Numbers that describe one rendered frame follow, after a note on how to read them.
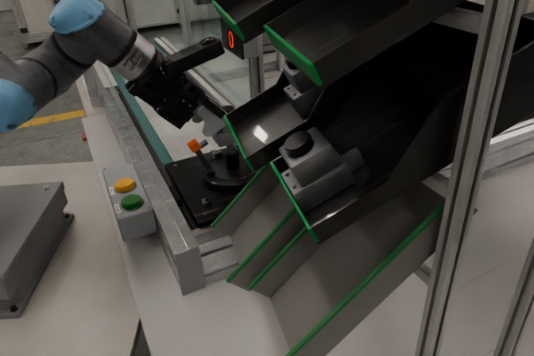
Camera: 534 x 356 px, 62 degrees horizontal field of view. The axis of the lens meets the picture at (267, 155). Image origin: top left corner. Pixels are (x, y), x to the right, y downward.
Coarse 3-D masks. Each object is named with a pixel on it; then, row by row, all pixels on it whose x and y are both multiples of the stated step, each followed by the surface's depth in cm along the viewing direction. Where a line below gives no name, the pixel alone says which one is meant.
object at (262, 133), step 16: (336, 80) 52; (352, 80) 52; (256, 96) 64; (272, 96) 64; (320, 96) 52; (336, 96) 53; (240, 112) 64; (256, 112) 65; (272, 112) 63; (288, 112) 60; (320, 112) 53; (336, 112) 54; (240, 128) 63; (256, 128) 61; (272, 128) 59; (288, 128) 58; (304, 128) 54; (320, 128) 54; (240, 144) 56; (256, 144) 58; (272, 144) 53; (256, 160) 54; (272, 160) 54
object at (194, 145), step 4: (192, 140) 87; (204, 140) 88; (188, 144) 87; (192, 144) 86; (196, 144) 86; (200, 144) 88; (204, 144) 87; (192, 148) 86; (196, 148) 86; (200, 148) 87; (192, 152) 87; (196, 152) 87; (200, 152) 88; (200, 156) 88; (200, 160) 88; (204, 160) 89; (204, 164) 89; (208, 164) 90; (208, 168) 90
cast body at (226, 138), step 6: (222, 108) 87; (228, 108) 86; (234, 108) 89; (228, 126) 86; (222, 132) 87; (228, 132) 87; (216, 138) 88; (222, 138) 87; (228, 138) 87; (222, 144) 87; (228, 144) 88
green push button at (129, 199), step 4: (128, 196) 89; (132, 196) 89; (136, 196) 89; (140, 196) 89; (124, 200) 88; (128, 200) 88; (132, 200) 88; (136, 200) 87; (140, 200) 88; (124, 204) 87; (128, 204) 86; (132, 204) 86; (136, 204) 87; (140, 204) 88; (124, 208) 87; (128, 208) 87; (132, 208) 87
